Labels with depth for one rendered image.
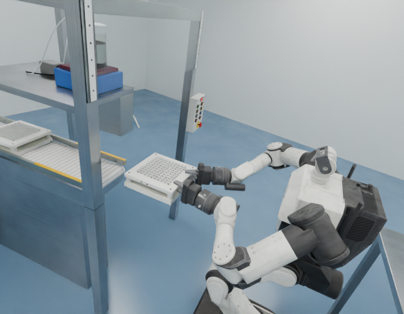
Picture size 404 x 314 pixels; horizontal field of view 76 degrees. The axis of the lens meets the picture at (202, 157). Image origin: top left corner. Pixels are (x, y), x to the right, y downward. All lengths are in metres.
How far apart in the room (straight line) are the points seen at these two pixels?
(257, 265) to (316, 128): 3.90
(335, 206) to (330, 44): 3.63
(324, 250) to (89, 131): 0.88
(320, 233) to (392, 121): 3.76
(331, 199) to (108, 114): 1.03
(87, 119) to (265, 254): 0.76
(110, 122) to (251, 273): 0.94
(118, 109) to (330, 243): 1.02
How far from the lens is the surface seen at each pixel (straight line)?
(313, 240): 0.81
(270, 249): 0.80
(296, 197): 0.92
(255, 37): 4.70
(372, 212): 0.98
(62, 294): 2.09
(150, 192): 1.16
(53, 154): 1.67
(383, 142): 4.56
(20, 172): 1.67
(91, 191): 1.23
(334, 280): 1.25
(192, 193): 1.08
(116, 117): 1.33
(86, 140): 1.10
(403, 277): 1.49
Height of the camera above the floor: 1.69
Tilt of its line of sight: 29 degrees down
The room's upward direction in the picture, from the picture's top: 9 degrees clockwise
